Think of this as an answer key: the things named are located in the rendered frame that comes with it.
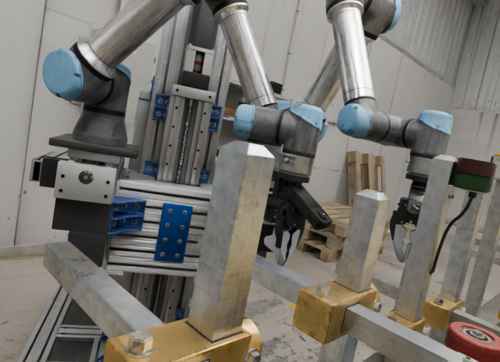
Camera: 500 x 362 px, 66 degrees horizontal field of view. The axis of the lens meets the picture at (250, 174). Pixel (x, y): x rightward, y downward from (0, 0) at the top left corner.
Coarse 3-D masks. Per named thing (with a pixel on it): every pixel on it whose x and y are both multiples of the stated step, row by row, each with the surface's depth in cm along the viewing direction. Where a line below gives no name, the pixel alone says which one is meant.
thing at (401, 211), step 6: (408, 174) 91; (414, 180) 90; (420, 180) 89; (426, 180) 89; (402, 198) 93; (402, 204) 91; (402, 210) 91; (402, 216) 91; (408, 222) 91; (414, 222) 90
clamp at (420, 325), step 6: (396, 318) 69; (402, 318) 70; (420, 318) 72; (402, 324) 67; (408, 324) 68; (414, 324) 68; (420, 324) 70; (426, 324) 73; (414, 330) 68; (420, 330) 71; (426, 330) 72; (372, 348) 67
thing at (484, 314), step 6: (498, 294) 156; (492, 300) 146; (498, 300) 148; (486, 306) 138; (492, 306) 139; (498, 306) 141; (480, 312) 131; (486, 312) 132; (492, 312) 133; (498, 312) 134; (480, 318) 125; (486, 318) 126; (492, 318) 127; (498, 324) 125
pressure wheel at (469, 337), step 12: (456, 324) 63; (468, 324) 64; (456, 336) 59; (468, 336) 59; (480, 336) 60; (492, 336) 61; (456, 348) 59; (468, 348) 58; (480, 348) 57; (492, 348) 57; (480, 360) 57; (492, 360) 57
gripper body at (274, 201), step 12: (276, 180) 88; (288, 180) 86; (300, 180) 84; (276, 192) 88; (276, 204) 85; (288, 204) 84; (264, 216) 88; (276, 216) 86; (288, 216) 84; (300, 216) 87; (288, 228) 85
